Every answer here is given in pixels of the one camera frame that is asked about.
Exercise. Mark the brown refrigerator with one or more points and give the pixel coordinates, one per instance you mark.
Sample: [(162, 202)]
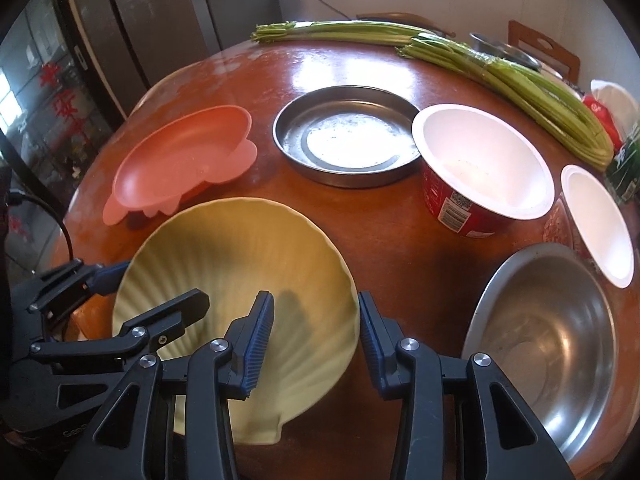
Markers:
[(150, 20)]

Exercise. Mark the long celery bunch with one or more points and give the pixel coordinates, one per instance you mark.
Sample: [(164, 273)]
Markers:
[(350, 28)]

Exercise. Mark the glass door red decals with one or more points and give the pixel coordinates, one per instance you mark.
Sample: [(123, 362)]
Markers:
[(45, 100)]

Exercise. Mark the wooden chair curved back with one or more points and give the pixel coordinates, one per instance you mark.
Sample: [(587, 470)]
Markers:
[(390, 16)]

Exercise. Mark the pink plastic plate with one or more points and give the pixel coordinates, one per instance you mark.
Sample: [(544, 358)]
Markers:
[(175, 160)]

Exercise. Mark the steel basin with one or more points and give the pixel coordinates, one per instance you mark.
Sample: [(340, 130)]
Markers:
[(505, 50)]

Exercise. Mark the red tissue pack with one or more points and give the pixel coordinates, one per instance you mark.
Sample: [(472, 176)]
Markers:
[(597, 110)]

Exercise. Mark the red paper bowl white inside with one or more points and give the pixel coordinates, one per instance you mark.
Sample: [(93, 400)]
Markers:
[(595, 220), (480, 160)]

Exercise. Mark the wooden chair with cutout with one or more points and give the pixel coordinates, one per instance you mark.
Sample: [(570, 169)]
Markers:
[(565, 60)]

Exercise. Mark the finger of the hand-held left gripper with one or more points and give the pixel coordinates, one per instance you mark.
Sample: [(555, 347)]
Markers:
[(170, 312), (107, 277)]

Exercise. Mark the yellow shell-shaped plate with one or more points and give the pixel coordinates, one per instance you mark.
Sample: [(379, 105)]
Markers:
[(225, 250)]

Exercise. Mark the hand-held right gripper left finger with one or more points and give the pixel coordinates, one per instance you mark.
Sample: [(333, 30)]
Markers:
[(255, 340)]

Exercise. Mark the large steel bowl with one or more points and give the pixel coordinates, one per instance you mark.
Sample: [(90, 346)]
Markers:
[(550, 340)]

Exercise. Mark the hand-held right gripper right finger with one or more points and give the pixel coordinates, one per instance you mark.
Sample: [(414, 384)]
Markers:
[(372, 345)]

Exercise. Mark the thick celery bunch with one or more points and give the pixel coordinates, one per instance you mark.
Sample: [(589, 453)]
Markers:
[(525, 87)]

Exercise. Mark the round steel plate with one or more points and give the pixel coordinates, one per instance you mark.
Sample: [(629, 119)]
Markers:
[(345, 140)]

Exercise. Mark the green label plastic bottle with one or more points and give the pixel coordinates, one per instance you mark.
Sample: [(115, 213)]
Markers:
[(627, 170)]

